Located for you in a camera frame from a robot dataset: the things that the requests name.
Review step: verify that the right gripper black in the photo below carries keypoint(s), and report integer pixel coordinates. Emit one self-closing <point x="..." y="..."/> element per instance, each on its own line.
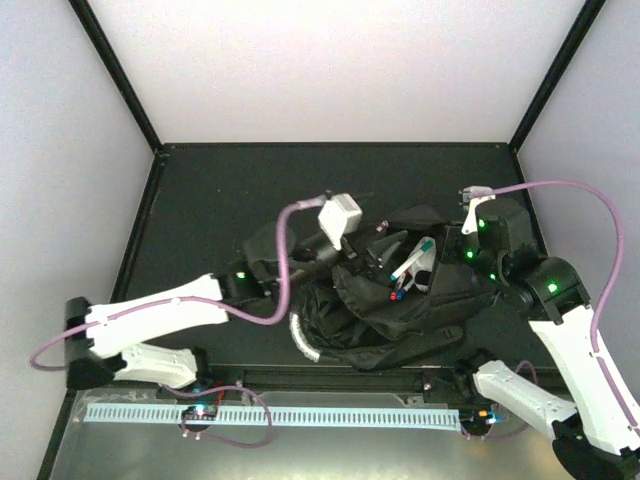
<point x="449" y="253"/>

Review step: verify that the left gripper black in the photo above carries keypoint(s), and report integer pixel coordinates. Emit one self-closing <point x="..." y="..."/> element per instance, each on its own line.
<point x="355" y="260"/>

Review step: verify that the green cap marker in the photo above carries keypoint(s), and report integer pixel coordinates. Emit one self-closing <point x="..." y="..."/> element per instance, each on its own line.
<point x="412" y="258"/>

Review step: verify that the white tissue packet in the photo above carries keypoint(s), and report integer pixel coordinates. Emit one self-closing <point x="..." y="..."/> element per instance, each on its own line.
<point x="421" y="269"/>

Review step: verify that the black student bag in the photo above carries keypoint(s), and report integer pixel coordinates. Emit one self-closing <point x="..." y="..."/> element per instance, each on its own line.
<point x="350" y="318"/>

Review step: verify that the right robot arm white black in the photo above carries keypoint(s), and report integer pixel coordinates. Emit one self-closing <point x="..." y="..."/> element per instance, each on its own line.
<point x="594" y="433"/>

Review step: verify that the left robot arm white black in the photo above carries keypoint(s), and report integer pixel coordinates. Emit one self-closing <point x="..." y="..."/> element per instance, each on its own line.
<point x="111" y="342"/>

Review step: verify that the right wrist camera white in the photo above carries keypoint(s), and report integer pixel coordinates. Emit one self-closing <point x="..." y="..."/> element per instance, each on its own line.
<point x="471" y="197"/>

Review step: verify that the black front rail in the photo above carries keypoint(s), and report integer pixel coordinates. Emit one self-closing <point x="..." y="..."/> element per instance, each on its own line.
<point x="433" y="384"/>

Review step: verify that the light blue slotted cable duct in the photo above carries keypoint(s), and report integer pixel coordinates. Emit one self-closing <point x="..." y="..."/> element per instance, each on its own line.
<point x="254" y="416"/>

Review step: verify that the right black frame post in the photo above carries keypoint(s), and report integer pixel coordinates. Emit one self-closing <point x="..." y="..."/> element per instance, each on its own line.
<point x="569" y="47"/>

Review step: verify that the black frame post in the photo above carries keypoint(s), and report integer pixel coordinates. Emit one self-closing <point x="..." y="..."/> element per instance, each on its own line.
<point x="569" y="47"/>
<point x="89" y="21"/>

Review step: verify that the left black frame post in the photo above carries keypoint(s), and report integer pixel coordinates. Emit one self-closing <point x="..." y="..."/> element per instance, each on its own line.
<point x="89" y="21"/>

